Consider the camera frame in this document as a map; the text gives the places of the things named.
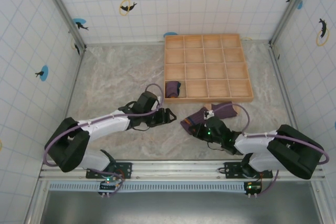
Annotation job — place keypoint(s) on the purple sock with teal toe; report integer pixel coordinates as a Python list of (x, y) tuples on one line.
[(172, 89)]

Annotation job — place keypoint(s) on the purple sock with beige toe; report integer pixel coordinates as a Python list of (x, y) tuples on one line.
[(223, 111)]

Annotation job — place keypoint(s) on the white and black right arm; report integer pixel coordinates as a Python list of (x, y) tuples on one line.
[(252, 142)]

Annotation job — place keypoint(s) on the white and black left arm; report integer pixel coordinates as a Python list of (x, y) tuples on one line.
[(105, 127)]

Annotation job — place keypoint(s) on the controller circuit board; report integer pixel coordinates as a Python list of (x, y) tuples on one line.
[(252, 187), (107, 182)]

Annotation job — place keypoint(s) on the wooden compartment tray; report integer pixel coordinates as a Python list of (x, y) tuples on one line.
[(210, 66)]

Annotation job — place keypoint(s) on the grey metal panel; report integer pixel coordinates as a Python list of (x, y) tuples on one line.
[(183, 208)]

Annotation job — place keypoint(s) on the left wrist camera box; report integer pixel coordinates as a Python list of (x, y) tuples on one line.
[(147, 100)]

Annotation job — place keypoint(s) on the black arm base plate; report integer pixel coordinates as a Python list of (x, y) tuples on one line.
[(233, 169), (126, 167)]

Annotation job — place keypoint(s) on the aluminium mounting rail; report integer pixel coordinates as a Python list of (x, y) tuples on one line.
[(178, 167)]

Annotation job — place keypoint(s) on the aluminium rear rail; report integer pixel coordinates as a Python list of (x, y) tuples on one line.
[(126, 43)]

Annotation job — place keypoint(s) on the aluminium side rail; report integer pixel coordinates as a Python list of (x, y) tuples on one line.
[(284, 87), (69, 103)]

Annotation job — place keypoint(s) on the aluminium frame post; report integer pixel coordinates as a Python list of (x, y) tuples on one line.
[(290, 6), (63, 9)]

